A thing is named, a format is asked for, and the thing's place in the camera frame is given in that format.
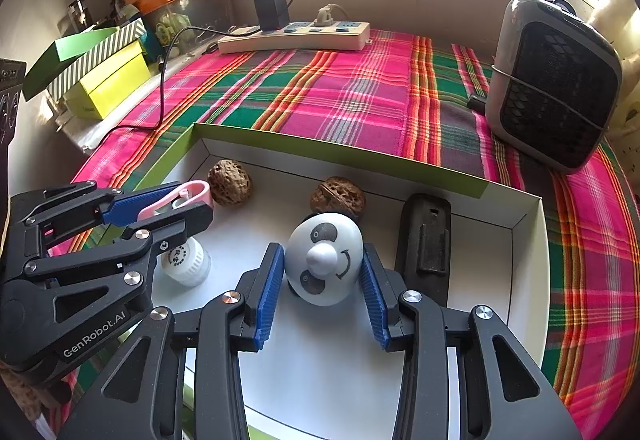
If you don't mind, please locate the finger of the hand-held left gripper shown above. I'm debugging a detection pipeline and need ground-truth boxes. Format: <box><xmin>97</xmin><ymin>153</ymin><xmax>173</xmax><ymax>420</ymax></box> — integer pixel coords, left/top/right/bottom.
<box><xmin>22</xmin><ymin>201</ymin><xmax>215</xmax><ymax>324</ymax></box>
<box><xmin>9</xmin><ymin>180</ymin><xmax>182</xmax><ymax>266</ymax></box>

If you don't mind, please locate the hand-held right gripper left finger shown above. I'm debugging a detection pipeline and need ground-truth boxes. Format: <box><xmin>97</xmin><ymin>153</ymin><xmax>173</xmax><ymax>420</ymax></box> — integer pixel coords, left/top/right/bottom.
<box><xmin>60</xmin><ymin>242</ymin><xmax>286</xmax><ymax>440</ymax></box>

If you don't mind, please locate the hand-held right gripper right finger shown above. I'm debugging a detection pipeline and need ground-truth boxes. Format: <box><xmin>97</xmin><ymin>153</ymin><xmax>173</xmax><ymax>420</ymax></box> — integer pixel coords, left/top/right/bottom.
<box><xmin>357</xmin><ymin>242</ymin><xmax>586</xmax><ymax>440</ymax></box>

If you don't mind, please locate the pink oval clip case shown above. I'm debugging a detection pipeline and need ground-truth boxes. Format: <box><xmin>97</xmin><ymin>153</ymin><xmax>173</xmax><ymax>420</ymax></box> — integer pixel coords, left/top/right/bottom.
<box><xmin>137</xmin><ymin>180</ymin><xmax>215</xmax><ymax>221</ymax></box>

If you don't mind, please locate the white round cap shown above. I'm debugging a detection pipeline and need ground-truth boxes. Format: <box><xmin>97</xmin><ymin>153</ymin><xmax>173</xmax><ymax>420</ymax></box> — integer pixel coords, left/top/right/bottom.
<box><xmin>159</xmin><ymin>240</ymin><xmax>212</xmax><ymax>287</ymax></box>

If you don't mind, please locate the brown walnut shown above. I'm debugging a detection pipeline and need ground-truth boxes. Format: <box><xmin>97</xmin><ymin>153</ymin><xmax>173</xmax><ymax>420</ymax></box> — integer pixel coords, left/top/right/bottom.
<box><xmin>310</xmin><ymin>176</ymin><xmax>367</xmax><ymax>220</ymax></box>
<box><xmin>207</xmin><ymin>160</ymin><xmax>252</xmax><ymax>206</ymax></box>

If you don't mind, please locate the white panda face toy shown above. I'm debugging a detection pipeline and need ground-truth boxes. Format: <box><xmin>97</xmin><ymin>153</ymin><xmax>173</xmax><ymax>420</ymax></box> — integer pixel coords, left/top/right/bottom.
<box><xmin>285</xmin><ymin>214</ymin><xmax>363</xmax><ymax>307</ymax></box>

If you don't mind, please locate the black device with clear cap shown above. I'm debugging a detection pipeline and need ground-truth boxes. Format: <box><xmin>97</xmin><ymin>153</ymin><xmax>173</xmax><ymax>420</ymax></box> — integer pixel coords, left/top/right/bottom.
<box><xmin>395</xmin><ymin>193</ymin><xmax>452</xmax><ymax>306</ymax></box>

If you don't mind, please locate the green and white cardboard box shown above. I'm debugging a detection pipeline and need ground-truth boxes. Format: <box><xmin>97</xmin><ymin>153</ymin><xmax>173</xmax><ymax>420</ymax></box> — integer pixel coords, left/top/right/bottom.
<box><xmin>132</xmin><ymin>122</ymin><xmax>543</xmax><ymax>440</ymax></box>

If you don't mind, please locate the white board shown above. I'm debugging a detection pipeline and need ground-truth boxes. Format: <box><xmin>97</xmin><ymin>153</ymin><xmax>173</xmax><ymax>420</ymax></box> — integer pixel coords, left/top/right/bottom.
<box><xmin>55</xmin><ymin>55</ymin><xmax>176</xmax><ymax>156</ymax></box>

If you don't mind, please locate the yellow-green cardboard box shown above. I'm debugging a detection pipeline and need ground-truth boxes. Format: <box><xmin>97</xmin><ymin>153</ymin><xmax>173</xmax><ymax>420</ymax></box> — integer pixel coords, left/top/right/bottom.
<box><xmin>65</xmin><ymin>41</ymin><xmax>151</xmax><ymax>120</ymax></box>

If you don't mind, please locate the striped cardboard box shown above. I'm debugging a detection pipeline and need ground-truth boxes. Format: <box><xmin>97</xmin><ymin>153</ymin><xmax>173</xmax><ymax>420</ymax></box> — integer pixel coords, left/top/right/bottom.
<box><xmin>47</xmin><ymin>17</ymin><xmax>147</xmax><ymax>98</ymax></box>

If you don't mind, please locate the dark green box lid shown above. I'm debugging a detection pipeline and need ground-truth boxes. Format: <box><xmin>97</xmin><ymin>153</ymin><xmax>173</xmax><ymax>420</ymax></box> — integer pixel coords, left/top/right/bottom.
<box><xmin>23</xmin><ymin>25</ymin><xmax>121</xmax><ymax>100</ymax></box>

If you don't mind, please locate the glass tank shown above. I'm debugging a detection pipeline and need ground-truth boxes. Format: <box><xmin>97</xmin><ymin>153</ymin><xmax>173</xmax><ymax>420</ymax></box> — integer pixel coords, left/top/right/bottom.
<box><xmin>145</xmin><ymin>0</ymin><xmax>236</xmax><ymax>56</ymax></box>

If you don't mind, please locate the pink and green plaid cloth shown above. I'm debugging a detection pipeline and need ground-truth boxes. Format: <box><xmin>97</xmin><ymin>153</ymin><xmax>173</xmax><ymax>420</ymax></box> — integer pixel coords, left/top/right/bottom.
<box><xmin>47</xmin><ymin>31</ymin><xmax>640</xmax><ymax>440</ymax></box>

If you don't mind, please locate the cream power strip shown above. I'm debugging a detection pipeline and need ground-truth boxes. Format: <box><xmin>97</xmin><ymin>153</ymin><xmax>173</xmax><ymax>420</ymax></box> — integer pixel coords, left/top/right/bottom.
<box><xmin>217</xmin><ymin>19</ymin><xmax>371</xmax><ymax>55</ymax></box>

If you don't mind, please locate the black charger adapter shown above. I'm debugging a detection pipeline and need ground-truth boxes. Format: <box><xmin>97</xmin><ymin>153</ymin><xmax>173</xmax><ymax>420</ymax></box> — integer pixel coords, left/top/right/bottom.
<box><xmin>253</xmin><ymin>0</ymin><xmax>291</xmax><ymax>30</ymax></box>

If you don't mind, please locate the grey space heater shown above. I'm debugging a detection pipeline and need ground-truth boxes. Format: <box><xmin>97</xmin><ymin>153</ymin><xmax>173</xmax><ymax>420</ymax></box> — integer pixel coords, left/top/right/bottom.
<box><xmin>486</xmin><ymin>0</ymin><xmax>623</xmax><ymax>176</ymax></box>

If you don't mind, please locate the black charger cable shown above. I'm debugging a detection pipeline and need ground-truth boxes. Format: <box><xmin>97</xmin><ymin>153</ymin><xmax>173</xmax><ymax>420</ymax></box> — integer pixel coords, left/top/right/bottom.
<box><xmin>100</xmin><ymin>0</ymin><xmax>299</xmax><ymax>141</ymax></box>

